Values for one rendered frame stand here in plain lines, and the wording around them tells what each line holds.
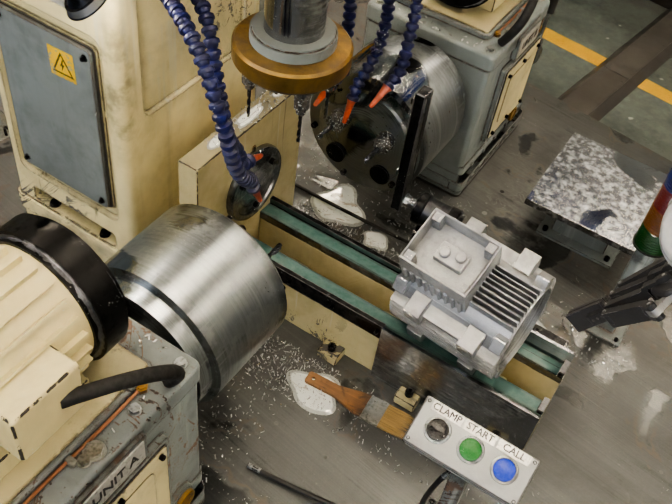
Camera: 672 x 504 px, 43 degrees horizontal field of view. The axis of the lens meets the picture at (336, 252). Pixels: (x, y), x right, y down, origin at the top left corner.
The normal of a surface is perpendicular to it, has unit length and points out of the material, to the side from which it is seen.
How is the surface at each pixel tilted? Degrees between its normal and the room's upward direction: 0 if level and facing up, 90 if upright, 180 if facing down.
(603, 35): 0
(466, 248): 23
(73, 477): 0
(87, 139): 90
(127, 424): 0
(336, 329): 90
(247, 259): 36
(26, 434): 90
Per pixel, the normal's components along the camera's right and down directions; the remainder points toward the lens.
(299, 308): -0.54, 0.58
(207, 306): 0.62, -0.22
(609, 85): 0.11, -0.67
